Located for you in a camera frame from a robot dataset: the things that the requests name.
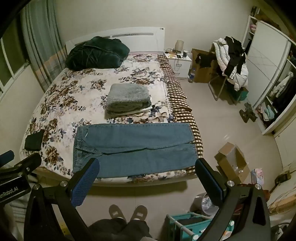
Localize beige table lamp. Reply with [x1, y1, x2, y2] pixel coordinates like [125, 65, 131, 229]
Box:
[175, 40, 184, 53]

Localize white wardrobe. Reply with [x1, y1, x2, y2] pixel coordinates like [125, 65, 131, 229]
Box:
[242, 16, 295, 135]

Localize metal folding chair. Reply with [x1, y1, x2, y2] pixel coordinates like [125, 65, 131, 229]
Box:
[208, 75, 245, 105]

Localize left grey slipper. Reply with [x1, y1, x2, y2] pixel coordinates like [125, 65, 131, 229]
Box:
[109, 204, 126, 221]

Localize large brown cardboard box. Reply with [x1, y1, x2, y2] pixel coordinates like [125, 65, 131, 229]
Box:
[190, 49, 218, 83]

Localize white bedside table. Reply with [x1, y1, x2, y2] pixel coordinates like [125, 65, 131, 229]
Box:
[164, 51, 192, 78]

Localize white bed headboard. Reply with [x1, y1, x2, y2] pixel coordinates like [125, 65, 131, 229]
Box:
[66, 27, 165, 53]

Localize dark green velvet duvet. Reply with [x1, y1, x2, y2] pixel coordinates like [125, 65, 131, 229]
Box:
[66, 36, 130, 71]

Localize blue denim jeans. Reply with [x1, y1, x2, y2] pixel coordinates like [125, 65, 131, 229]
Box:
[73, 123, 198, 178]

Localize open small cardboard box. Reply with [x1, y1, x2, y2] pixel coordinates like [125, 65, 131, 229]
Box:
[215, 142, 250, 184]

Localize right grey slipper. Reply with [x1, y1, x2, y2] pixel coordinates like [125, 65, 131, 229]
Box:
[130, 205, 147, 221]

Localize white puffer jacket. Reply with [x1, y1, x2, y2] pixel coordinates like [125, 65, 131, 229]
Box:
[212, 36, 248, 91]

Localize black clothes on chair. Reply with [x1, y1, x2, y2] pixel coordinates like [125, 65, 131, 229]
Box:
[224, 36, 246, 79]

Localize grey slipper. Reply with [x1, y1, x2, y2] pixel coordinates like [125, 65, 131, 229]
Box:
[109, 204, 126, 221]
[130, 205, 147, 221]

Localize window frame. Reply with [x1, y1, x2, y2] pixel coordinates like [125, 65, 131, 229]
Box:
[1, 18, 29, 96]

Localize brown checkered bed sheet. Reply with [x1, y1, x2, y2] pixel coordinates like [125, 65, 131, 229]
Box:
[157, 55, 204, 158]

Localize floral bed blanket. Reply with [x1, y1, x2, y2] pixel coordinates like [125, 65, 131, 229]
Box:
[25, 53, 174, 180]

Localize small black cloth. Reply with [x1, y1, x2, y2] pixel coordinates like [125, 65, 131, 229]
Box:
[25, 130, 45, 151]

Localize pink tissue pack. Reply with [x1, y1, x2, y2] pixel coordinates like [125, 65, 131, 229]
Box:
[250, 168, 264, 186]

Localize teal storage rack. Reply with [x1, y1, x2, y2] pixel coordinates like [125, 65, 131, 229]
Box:
[165, 212, 235, 241]

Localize grey green curtain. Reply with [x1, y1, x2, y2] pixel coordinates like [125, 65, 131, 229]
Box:
[21, 1, 67, 91]

